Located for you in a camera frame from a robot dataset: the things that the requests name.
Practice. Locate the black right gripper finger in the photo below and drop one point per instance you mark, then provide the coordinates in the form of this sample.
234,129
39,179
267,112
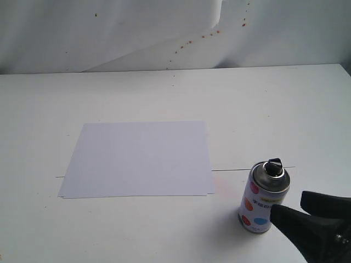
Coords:
326,206
315,237

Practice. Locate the white spray paint can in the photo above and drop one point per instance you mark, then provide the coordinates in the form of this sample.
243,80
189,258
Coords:
267,184

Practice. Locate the white backdrop paper sheet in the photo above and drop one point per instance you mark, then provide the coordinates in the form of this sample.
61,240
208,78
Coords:
75,36

